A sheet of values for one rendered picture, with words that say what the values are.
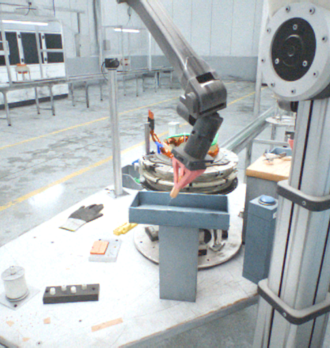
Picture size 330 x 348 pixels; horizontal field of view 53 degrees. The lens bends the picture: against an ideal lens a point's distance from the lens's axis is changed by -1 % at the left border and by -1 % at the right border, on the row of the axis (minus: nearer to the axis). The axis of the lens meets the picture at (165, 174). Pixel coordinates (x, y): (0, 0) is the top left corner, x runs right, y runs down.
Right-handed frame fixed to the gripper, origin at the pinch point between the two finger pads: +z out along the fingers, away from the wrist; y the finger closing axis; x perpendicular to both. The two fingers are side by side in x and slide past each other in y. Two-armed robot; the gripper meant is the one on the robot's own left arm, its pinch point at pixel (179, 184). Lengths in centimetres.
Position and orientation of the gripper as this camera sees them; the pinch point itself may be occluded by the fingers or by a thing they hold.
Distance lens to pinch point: 84.4
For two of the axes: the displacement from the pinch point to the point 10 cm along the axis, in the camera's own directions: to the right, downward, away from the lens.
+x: 6.6, 5.4, -5.2
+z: -3.7, 8.4, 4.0
